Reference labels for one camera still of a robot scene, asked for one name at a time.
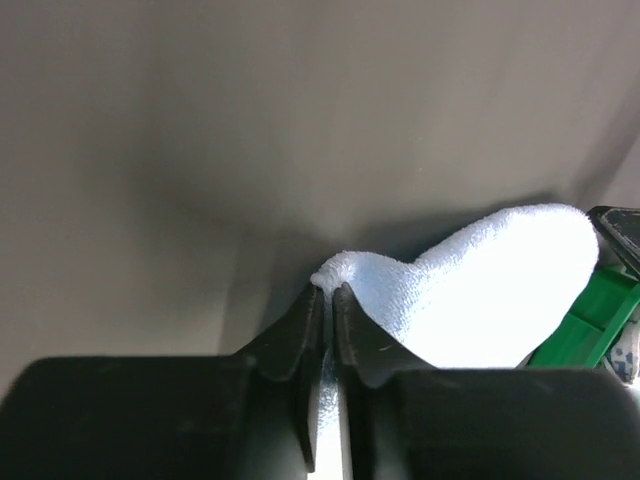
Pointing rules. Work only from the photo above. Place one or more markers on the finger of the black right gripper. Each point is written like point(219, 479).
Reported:
point(618, 234)

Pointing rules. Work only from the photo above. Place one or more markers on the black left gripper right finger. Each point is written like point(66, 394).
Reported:
point(403, 419)

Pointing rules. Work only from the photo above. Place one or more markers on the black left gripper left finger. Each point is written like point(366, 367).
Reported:
point(248, 415)

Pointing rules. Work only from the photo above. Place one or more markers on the light blue towel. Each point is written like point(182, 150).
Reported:
point(484, 298)

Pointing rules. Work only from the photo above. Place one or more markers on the green plastic tray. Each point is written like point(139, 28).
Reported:
point(592, 323)

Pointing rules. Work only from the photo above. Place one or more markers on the patterned white blue cloth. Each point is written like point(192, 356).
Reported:
point(622, 359)

